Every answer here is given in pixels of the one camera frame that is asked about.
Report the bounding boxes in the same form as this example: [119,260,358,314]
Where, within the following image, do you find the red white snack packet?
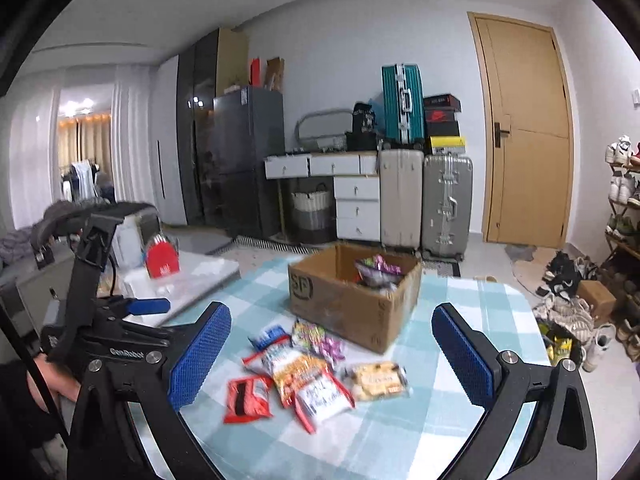
[294,375,356,433]

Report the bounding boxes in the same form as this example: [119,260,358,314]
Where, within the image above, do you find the wooden door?
[467,11,575,250]

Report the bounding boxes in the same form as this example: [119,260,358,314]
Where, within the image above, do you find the beige pastry packet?
[345,362,408,403]

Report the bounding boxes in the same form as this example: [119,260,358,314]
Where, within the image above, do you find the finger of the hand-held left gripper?
[121,297,172,317]
[94,319,177,357]

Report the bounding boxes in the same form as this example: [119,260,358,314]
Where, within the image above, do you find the rows of assorted sneakers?
[605,135,640,361]

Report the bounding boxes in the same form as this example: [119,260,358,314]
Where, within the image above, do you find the white dresser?
[264,150,382,242]

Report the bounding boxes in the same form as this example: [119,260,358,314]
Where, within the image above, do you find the purple green candy bag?
[291,320,347,363]

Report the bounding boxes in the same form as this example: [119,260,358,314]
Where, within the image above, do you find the pile of dark shoes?
[532,251,618,373]

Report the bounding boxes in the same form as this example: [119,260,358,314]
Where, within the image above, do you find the orange noodle snack packet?
[242,347,336,408]

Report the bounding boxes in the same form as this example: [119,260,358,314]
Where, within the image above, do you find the silver suitcase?
[421,152,473,261]

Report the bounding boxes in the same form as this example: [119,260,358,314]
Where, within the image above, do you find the person's left hand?
[27,354,82,404]

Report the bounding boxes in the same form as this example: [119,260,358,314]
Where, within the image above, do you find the white marble side table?
[97,250,241,328]

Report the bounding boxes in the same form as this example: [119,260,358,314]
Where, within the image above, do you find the cream suitcase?
[378,148,425,253]

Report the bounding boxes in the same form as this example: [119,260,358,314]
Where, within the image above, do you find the white sheer curtain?
[110,80,156,206]

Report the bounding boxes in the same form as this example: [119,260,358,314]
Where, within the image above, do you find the black storage box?
[345,131,383,152]

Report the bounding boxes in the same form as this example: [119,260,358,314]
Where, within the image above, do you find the blue cookie packet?
[248,325,291,353]

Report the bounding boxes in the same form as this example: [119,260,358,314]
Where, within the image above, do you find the brown paper bag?
[265,56,285,92]

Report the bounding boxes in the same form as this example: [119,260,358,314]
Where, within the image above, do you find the dark jacket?
[32,199,156,251]

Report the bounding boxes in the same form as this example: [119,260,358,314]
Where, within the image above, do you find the large purple candy bag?
[354,255,405,291]

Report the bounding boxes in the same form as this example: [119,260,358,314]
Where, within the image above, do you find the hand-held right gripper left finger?
[66,302,233,480]

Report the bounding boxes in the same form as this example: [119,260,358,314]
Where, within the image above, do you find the person's left forearm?
[0,360,68,480]

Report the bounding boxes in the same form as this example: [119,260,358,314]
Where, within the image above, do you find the tall tan cardboard box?
[216,28,249,96]

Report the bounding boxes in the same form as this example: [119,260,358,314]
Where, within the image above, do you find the dark glass cabinet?
[177,30,221,228]

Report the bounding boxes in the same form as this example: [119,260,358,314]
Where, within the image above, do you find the red gift bag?
[145,234,181,279]

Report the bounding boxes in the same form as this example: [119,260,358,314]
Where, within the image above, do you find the small cardboard box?
[577,280,617,326]

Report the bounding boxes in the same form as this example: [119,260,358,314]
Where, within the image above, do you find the woven laundry basket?
[290,185,336,243]

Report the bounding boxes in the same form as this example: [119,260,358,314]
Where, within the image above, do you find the black printed bag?
[350,102,378,133]

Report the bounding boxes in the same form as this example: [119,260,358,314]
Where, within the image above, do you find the red chocolate cookie packet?
[223,377,273,423]

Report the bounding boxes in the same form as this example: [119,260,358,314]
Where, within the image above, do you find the checked tablecloth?
[125,255,556,480]

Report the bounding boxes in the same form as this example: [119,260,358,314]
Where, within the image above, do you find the wooden shoe rack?
[602,195,640,361]

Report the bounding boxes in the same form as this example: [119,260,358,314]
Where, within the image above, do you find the grey door mat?
[505,244,538,263]

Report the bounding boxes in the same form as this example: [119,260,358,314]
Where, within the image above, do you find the brown cardboard box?
[287,242,423,356]

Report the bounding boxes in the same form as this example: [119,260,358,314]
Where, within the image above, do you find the dark grey fridge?
[197,86,285,238]

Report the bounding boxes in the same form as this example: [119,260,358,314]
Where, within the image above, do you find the oval metal-framed mirror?
[294,108,353,153]

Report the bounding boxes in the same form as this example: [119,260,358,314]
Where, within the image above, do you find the black cable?
[0,304,71,436]

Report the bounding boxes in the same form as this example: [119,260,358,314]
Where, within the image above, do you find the white kettle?
[111,215,161,271]

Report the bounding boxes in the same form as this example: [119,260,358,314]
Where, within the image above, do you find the teal suitcase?
[381,63,426,148]

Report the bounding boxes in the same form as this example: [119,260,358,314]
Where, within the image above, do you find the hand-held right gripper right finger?
[431,303,597,480]

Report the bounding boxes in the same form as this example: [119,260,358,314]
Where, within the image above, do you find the white wardrobe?
[150,55,188,226]

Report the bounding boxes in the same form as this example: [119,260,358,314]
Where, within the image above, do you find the clothes rack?
[61,159,101,203]

